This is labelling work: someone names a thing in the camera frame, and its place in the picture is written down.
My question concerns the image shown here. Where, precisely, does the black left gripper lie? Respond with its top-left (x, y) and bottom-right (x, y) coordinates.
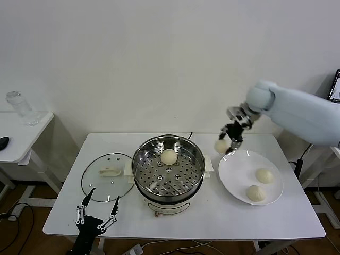
top-left (70, 187), bottom-right (120, 255)

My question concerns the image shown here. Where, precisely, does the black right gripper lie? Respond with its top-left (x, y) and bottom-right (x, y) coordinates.
top-left (219, 123), bottom-right (245, 154)

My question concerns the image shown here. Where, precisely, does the white steamed baozi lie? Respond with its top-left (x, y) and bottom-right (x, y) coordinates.
top-left (160, 149), bottom-right (178, 165)
top-left (246, 185), bottom-right (267, 205)
top-left (214, 139), bottom-right (230, 154)
top-left (255, 168), bottom-right (274, 184)

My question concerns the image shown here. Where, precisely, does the glass lid with cream handle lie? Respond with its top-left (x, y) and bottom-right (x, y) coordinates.
top-left (81, 151), bottom-right (135, 204)

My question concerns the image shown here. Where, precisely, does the perforated steel steamer basket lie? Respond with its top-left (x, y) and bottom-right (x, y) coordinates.
top-left (132, 135), bottom-right (206, 199)

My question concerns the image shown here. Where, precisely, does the steel steamer pot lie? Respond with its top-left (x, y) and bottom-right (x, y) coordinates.
top-left (124, 155), bottom-right (215, 218)

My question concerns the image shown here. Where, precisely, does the white round plate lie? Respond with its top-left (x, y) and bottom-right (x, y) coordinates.
top-left (218, 150), bottom-right (284, 206)

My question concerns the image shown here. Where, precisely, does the white floor power strip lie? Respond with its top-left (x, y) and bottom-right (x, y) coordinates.
top-left (124, 243), bottom-right (146, 255)

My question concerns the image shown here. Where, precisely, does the white side table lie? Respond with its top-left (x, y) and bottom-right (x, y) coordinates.
top-left (302, 145), bottom-right (340, 229)
top-left (0, 111), bottom-right (63, 210)

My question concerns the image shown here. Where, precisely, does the open dark laptop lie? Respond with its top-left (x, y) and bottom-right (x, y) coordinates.
top-left (328, 69), bottom-right (340, 103)

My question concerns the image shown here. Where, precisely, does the clear plastic water bottle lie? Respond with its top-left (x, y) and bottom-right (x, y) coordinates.
top-left (5, 90), bottom-right (40, 127)

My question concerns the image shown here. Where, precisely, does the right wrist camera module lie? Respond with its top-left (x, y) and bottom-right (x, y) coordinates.
top-left (227, 105), bottom-right (253, 128)

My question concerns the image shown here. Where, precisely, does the black floor cable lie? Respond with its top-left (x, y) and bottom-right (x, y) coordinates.
top-left (0, 203), bottom-right (36, 255)

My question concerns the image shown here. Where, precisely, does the white floor cable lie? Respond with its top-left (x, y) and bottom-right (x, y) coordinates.
top-left (142, 240), bottom-right (213, 253)

